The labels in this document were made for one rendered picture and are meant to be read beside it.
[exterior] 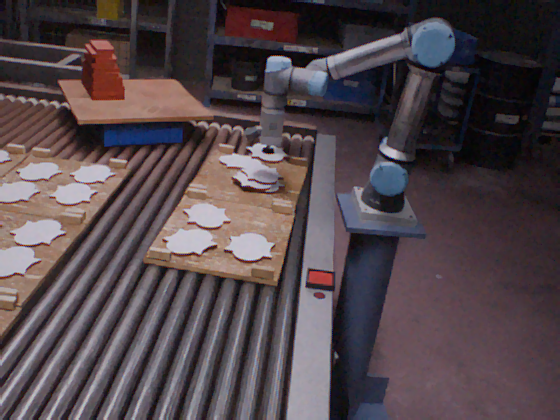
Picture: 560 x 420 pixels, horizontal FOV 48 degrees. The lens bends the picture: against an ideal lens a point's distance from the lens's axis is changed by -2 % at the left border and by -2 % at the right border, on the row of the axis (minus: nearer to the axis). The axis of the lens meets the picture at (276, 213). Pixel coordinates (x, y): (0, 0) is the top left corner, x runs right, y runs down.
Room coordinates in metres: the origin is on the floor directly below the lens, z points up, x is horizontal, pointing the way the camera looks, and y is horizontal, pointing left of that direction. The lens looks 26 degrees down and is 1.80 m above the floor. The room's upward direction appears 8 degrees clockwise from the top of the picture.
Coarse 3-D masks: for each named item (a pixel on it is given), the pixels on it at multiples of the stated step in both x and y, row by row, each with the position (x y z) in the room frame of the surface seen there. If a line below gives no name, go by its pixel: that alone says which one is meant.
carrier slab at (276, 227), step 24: (240, 216) 1.73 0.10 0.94; (264, 216) 1.75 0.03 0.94; (288, 216) 1.77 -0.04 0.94; (216, 240) 1.56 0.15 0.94; (288, 240) 1.62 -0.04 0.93; (168, 264) 1.42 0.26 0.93; (192, 264) 1.42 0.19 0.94; (216, 264) 1.44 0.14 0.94; (240, 264) 1.45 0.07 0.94; (264, 264) 1.47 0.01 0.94
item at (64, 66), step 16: (0, 48) 3.15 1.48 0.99; (16, 48) 3.15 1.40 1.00; (32, 48) 3.15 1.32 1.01; (48, 48) 3.14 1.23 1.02; (64, 48) 3.15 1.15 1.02; (0, 64) 2.81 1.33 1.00; (16, 64) 2.81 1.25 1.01; (32, 64) 2.81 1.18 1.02; (48, 64) 2.82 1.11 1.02; (64, 64) 2.93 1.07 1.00; (80, 64) 3.13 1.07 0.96; (32, 80) 2.81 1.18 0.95; (48, 80) 2.80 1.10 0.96; (64, 80) 2.80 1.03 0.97
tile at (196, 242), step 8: (184, 232) 1.56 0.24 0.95; (192, 232) 1.57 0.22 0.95; (200, 232) 1.58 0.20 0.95; (208, 232) 1.58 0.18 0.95; (168, 240) 1.51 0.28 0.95; (176, 240) 1.51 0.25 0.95; (184, 240) 1.52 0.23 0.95; (192, 240) 1.52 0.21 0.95; (200, 240) 1.53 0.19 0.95; (208, 240) 1.54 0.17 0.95; (168, 248) 1.47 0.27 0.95; (176, 248) 1.47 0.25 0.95; (184, 248) 1.48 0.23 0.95; (192, 248) 1.48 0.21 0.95; (200, 248) 1.49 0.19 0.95; (208, 248) 1.51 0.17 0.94; (200, 256) 1.46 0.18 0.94
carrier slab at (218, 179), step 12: (216, 156) 2.19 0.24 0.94; (204, 168) 2.06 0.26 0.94; (216, 168) 2.07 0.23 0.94; (228, 168) 2.08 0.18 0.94; (276, 168) 2.14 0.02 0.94; (288, 168) 2.16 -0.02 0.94; (300, 168) 2.18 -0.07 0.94; (204, 180) 1.96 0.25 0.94; (216, 180) 1.97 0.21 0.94; (228, 180) 1.98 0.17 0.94; (288, 180) 2.05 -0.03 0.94; (300, 180) 2.07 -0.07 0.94; (216, 192) 1.88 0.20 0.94; (228, 192) 1.89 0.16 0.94; (240, 192) 1.90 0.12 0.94; (252, 192) 1.91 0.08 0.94; (288, 192) 1.95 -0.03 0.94; (300, 192) 2.00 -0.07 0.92; (252, 204) 1.82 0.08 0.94; (264, 204) 1.84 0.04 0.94
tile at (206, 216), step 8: (192, 208) 1.72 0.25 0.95; (200, 208) 1.72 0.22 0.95; (208, 208) 1.73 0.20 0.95; (216, 208) 1.74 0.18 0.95; (192, 216) 1.66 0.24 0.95; (200, 216) 1.67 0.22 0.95; (208, 216) 1.68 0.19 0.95; (216, 216) 1.69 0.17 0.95; (224, 216) 1.69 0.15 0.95; (192, 224) 1.64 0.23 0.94; (200, 224) 1.62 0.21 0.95; (208, 224) 1.63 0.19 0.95; (216, 224) 1.64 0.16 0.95
